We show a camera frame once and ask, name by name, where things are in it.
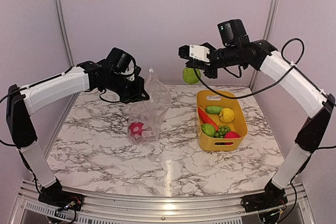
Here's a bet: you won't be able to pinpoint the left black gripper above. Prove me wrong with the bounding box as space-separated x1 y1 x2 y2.
107 71 149 104

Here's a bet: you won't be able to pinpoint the green toy pepper back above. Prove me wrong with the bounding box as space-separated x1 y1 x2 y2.
182 67 199 84

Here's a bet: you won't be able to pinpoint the green toy pepper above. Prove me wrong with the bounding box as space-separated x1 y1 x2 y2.
182 67 199 84
201 123 216 137

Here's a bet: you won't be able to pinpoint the clear zip top bag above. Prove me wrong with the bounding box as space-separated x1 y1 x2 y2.
128 68 172 144

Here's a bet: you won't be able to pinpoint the yellow toy lemon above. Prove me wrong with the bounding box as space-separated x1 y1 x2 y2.
219 108 235 123

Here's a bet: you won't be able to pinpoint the red toy tomato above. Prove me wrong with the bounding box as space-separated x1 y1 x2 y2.
128 122 145 141

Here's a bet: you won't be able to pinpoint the green toy pepper front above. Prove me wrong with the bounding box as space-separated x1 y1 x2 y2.
201 123 216 137

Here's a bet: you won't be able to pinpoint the green toy grapes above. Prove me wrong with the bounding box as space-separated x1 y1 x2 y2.
214 125 231 138

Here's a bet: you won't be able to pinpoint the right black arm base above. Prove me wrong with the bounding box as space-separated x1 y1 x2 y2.
240 190 288 212

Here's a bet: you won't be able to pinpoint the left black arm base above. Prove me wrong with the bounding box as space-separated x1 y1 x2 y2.
38 190 84 211

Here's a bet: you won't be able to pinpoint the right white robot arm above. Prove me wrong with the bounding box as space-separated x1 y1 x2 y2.
178 39 335 207

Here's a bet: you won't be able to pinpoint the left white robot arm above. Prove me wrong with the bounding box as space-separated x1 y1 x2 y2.
5 60 150 206

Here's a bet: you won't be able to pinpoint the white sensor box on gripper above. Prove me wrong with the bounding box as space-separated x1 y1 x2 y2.
178 45 210 63

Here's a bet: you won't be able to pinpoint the yellow plastic basket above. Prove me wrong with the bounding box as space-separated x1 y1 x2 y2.
196 90 248 151

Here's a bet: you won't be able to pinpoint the green toy bitter gourd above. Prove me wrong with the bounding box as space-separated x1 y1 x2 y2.
205 105 223 115

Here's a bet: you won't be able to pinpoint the orange toy carrot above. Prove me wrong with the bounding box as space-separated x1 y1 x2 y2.
197 108 218 131

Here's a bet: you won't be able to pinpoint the red toy fruit front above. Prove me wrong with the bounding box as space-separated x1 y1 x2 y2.
224 131 240 139

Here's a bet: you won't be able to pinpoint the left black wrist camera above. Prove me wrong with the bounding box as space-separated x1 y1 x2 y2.
106 47 132 73

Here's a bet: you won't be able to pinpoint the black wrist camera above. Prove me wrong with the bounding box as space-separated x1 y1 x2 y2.
217 19 250 48
106 47 132 73

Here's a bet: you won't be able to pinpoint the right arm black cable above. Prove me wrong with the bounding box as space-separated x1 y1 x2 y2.
191 37 305 100

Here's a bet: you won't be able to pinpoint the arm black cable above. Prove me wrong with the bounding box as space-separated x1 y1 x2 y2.
0 87 121 147
191 37 305 100

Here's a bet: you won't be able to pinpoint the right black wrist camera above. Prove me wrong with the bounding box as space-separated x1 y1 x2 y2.
217 19 250 48

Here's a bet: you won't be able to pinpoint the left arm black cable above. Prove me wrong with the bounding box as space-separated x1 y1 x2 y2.
0 87 121 147

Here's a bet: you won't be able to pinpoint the left aluminium frame post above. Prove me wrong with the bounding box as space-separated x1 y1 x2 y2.
54 0 75 67

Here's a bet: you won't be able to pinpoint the aluminium frame post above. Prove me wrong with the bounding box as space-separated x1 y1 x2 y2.
54 0 75 67
249 0 284 90

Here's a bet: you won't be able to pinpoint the right aluminium frame post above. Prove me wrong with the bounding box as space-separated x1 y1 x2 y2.
249 0 284 90

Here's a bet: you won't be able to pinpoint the aluminium front rail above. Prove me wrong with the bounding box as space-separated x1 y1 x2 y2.
9 180 316 223

